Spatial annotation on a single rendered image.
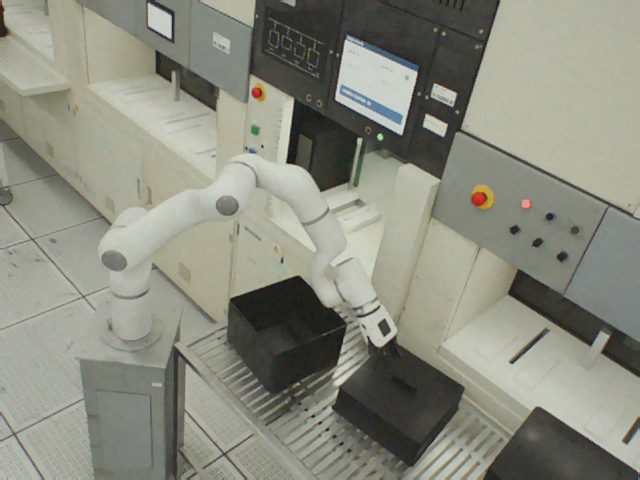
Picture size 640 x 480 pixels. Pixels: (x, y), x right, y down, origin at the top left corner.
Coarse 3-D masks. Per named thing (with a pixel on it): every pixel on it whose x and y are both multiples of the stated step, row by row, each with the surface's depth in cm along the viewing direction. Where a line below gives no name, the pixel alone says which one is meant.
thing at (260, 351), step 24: (264, 288) 195; (288, 288) 203; (312, 288) 197; (240, 312) 183; (264, 312) 202; (288, 312) 210; (312, 312) 201; (336, 312) 190; (240, 336) 187; (264, 336) 199; (288, 336) 201; (312, 336) 202; (336, 336) 185; (264, 360) 177; (288, 360) 176; (312, 360) 185; (336, 360) 194; (264, 384) 182; (288, 384) 184
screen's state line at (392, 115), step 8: (344, 88) 187; (344, 96) 188; (352, 96) 185; (360, 96) 183; (360, 104) 184; (368, 104) 182; (376, 104) 180; (376, 112) 181; (384, 112) 179; (392, 112) 176; (392, 120) 177; (400, 120) 175
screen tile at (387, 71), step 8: (384, 64) 173; (384, 72) 174; (392, 72) 172; (400, 72) 170; (376, 80) 177; (392, 80) 173; (400, 80) 171; (376, 88) 178; (384, 88) 176; (400, 88) 172; (408, 88) 170; (376, 96) 179; (384, 96) 177; (392, 96) 174; (400, 96) 172; (392, 104) 175; (400, 104) 173
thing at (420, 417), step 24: (408, 360) 187; (360, 384) 176; (384, 384) 178; (408, 384) 175; (432, 384) 180; (456, 384) 182; (336, 408) 179; (360, 408) 172; (384, 408) 170; (408, 408) 172; (432, 408) 173; (456, 408) 185; (384, 432) 169; (408, 432) 165; (432, 432) 169; (408, 456) 167
